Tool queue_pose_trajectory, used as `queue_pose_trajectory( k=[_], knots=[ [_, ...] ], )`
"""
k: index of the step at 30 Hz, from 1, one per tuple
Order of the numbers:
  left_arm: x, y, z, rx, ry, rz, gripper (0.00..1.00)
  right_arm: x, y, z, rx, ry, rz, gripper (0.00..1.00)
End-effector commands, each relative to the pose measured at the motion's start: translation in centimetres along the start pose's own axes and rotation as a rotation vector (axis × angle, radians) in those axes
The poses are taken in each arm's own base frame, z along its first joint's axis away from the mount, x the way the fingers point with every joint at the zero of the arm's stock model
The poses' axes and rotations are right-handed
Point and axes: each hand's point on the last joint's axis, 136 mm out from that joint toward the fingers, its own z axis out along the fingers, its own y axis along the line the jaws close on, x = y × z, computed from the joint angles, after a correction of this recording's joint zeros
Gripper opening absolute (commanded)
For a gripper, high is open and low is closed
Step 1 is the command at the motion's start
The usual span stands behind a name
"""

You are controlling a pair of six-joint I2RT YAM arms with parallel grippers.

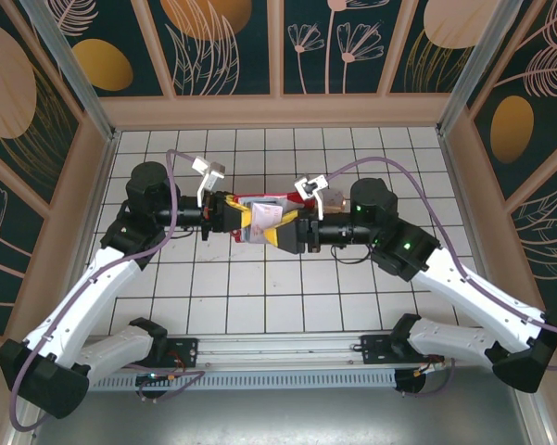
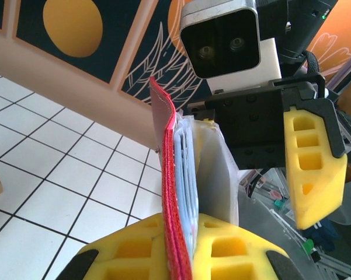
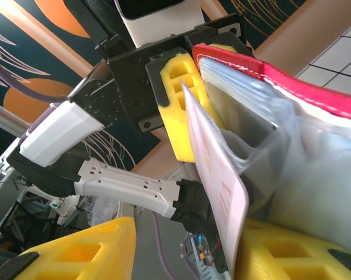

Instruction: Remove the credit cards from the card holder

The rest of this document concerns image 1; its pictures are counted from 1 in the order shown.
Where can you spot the white pink printed card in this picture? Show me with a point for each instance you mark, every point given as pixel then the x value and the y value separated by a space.
pixel 269 218

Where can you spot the red leather card holder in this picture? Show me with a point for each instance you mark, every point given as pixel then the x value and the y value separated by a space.
pixel 269 199

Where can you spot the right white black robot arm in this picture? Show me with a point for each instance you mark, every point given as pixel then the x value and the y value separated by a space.
pixel 468 296

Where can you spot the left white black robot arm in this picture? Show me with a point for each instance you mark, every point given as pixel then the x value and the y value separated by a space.
pixel 74 306

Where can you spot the copper metal card stand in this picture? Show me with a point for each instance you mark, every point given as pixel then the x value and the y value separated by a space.
pixel 336 204

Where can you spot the small green circuit board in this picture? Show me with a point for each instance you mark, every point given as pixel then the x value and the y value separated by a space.
pixel 153 376

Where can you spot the grey metal sheet panel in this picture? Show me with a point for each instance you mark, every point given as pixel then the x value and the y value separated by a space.
pixel 278 417

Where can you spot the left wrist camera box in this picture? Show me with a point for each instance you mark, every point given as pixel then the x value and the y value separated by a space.
pixel 213 169

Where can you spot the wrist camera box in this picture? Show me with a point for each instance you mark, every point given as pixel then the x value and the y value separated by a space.
pixel 213 169
pixel 310 183

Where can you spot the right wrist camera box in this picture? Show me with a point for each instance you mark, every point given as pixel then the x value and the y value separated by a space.
pixel 310 183

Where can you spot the aluminium mounting rail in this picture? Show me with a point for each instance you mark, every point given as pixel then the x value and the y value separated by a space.
pixel 278 347

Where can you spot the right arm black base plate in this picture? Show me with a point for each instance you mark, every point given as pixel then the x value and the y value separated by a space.
pixel 375 350

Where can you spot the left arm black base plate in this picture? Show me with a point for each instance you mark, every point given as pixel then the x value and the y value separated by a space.
pixel 187 347

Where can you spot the aluminium corner post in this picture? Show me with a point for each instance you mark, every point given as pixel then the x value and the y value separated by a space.
pixel 484 65
pixel 76 74

